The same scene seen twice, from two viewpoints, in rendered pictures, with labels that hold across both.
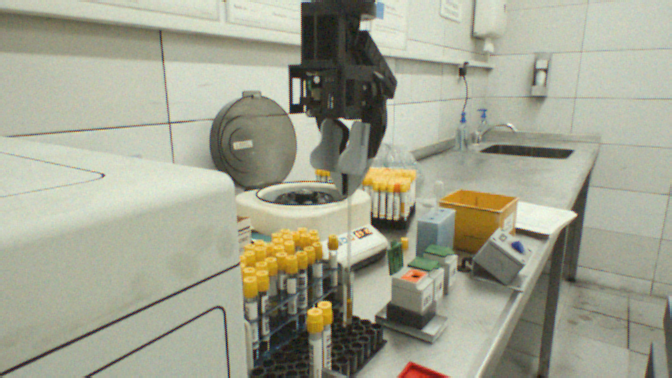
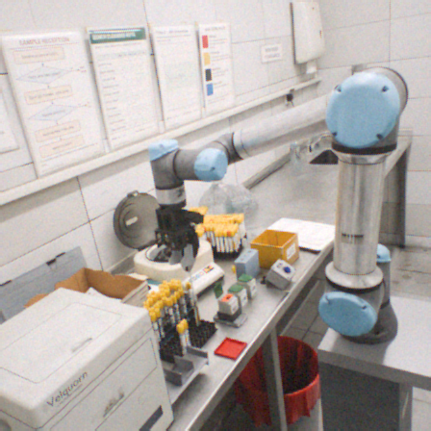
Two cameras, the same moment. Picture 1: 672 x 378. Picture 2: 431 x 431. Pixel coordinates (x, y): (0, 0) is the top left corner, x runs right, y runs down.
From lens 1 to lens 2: 70 cm
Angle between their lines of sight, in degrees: 8
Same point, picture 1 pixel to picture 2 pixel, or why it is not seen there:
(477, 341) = (259, 323)
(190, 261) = (142, 330)
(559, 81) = not seen: hidden behind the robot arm
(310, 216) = (176, 268)
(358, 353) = (203, 337)
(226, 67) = (114, 176)
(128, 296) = (134, 340)
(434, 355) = (238, 332)
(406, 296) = (224, 308)
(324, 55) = (167, 225)
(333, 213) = not seen: hidden behind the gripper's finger
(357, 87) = (183, 235)
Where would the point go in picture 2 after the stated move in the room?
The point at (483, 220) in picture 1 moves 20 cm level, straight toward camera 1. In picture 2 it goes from (274, 252) to (262, 282)
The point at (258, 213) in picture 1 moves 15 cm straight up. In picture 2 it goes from (148, 268) to (139, 228)
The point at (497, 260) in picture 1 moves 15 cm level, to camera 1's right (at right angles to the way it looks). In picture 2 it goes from (276, 278) to (322, 272)
